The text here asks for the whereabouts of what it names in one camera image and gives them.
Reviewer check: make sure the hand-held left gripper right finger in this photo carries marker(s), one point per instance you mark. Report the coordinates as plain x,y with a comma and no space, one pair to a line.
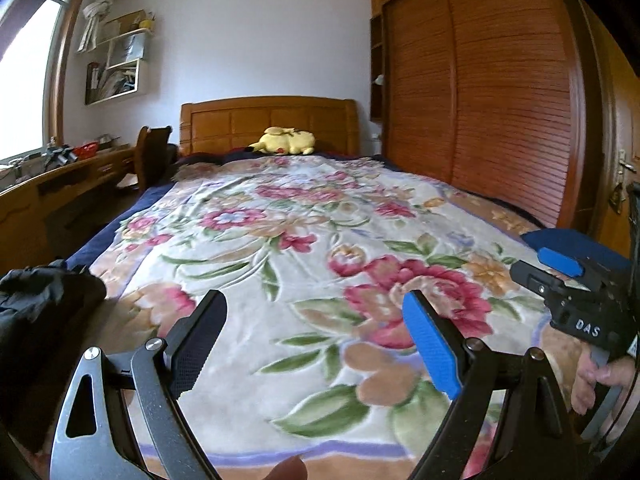
430,340

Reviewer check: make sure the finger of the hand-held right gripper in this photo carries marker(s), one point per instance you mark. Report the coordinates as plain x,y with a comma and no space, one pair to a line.
535,277
560,262

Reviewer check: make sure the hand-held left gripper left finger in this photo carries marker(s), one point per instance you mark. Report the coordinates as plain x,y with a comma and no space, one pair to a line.
197,345

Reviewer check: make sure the person's right hand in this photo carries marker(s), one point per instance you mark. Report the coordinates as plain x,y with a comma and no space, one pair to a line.
595,375

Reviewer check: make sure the person's left hand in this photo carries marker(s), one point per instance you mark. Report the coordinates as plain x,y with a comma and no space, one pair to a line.
282,470

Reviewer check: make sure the hanging keys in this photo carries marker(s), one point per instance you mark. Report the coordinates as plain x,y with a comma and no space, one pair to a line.
616,197

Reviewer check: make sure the floral blanket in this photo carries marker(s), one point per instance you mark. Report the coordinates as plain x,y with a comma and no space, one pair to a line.
300,260

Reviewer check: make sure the black cloth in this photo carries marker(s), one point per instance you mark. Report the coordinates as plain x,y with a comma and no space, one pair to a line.
45,300

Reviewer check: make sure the wooden door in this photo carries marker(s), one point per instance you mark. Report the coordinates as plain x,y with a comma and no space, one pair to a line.
612,110

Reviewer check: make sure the wooden slatted wardrobe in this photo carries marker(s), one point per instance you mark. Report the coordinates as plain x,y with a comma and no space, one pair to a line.
500,85

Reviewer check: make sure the wooden chair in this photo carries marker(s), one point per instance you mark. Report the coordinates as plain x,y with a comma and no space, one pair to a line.
152,155

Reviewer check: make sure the yellow plush toy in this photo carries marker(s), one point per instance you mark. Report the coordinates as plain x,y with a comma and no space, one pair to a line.
285,141

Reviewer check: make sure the wooden desk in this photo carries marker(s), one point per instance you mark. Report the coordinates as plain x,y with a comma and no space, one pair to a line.
30,195

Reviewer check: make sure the red basket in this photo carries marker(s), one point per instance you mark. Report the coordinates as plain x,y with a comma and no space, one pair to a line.
86,149

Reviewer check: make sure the wooden bed headboard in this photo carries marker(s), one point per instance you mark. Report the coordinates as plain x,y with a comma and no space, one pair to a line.
250,120

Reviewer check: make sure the black binoculars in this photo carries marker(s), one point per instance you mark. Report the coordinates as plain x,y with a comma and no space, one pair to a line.
57,155

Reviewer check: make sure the window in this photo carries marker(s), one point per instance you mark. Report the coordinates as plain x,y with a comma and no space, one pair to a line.
25,85

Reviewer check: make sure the tied beige curtain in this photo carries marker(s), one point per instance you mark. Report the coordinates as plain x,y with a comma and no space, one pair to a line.
97,10

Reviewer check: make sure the white wall shelf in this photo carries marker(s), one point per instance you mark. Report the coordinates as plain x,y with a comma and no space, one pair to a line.
122,60

